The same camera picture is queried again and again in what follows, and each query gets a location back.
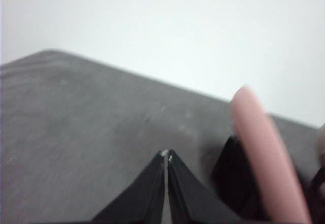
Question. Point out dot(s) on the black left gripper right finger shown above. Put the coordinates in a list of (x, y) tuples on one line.
[(188, 198)]

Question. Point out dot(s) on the pink plate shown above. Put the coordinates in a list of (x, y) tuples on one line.
[(266, 153)]

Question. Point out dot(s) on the black plate rack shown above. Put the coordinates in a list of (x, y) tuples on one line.
[(233, 173)]

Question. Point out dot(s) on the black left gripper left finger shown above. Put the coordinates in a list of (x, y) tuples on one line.
[(142, 198)]

